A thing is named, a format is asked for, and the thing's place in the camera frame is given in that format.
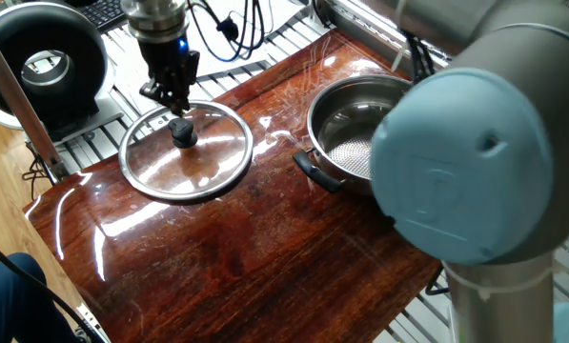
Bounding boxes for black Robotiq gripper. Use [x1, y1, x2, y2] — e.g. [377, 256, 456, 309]
[137, 33, 202, 117]

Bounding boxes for glass lid with black knob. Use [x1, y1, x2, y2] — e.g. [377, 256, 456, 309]
[117, 99, 254, 201]

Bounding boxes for stainless steel pot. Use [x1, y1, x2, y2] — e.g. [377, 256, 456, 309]
[292, 73, 414, 197]

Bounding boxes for black keyboard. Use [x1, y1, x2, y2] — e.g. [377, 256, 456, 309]
[76, 0, 131, 32]

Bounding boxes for wood pattern table mat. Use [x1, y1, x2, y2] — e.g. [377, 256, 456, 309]
[23, 29, 441, 343]

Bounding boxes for person's leg blue trousers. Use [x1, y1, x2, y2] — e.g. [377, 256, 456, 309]
[0, 252, 83, 343]

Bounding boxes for blue cable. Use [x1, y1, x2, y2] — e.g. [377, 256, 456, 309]
[195, 28, 266, 64]

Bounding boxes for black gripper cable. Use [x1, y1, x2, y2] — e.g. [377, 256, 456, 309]
[186, 0, 266, 63]

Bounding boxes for black ring shaped device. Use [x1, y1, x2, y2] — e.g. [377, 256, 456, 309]
[0, 2, 110, 132]

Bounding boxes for slanted aluminium post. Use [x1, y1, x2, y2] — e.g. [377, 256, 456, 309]
[0, 18, 71, 181]

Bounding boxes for black cable bundle on floor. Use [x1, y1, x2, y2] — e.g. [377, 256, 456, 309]
[20, 151, 56, 192]

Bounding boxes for thin black cable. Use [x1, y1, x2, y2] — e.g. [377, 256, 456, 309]
[0, 231, 107, 343]

